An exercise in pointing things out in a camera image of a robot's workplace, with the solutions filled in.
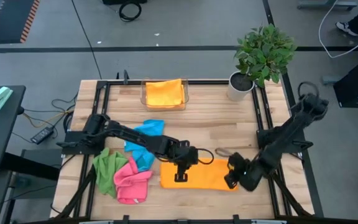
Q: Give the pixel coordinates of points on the clear plastic bin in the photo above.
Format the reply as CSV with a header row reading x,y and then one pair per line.
x,y
143,96

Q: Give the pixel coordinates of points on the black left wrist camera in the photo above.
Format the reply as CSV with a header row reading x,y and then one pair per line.
x,y
184,144

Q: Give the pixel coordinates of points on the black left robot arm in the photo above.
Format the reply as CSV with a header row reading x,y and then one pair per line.
x,y
135,136

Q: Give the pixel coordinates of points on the black table-edge bracket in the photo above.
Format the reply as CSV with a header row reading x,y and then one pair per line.
x,y
125,76

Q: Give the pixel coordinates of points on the black desk foot beam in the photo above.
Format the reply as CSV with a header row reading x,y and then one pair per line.
x,y
30,166

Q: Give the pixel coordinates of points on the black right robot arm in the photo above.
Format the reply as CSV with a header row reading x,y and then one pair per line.
x,y
291,127

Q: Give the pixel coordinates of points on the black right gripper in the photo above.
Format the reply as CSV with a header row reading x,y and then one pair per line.
x,y
249,174

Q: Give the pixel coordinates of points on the black orange-striped floor mat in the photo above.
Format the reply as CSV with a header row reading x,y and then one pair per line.
x,y
8,21

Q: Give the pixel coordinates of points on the person's shoe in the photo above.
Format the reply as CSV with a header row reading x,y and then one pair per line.
x,y
346,28

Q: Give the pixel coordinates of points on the pink microfiber towel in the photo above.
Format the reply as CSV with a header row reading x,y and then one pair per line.
x,y
132,186

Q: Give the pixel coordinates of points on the black power adapter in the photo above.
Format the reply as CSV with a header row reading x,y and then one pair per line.
x,y
42,135

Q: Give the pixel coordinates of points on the grey desk foot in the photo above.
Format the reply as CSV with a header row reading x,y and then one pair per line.
x,y
322,5

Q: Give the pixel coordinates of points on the black cabinet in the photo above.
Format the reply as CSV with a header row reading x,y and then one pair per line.
x,y
356,90

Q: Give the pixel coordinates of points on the green microfiber towel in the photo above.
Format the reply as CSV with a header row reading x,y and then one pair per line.
x,y
107,171

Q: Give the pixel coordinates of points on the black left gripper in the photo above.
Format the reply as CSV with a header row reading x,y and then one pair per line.
x,y
182,155

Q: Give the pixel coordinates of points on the blue microfiber towel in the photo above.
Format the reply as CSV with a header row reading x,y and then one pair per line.
x,y
145,130

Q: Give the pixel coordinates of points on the potted plant in white pot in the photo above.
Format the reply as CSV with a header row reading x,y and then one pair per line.
x,y
261,53

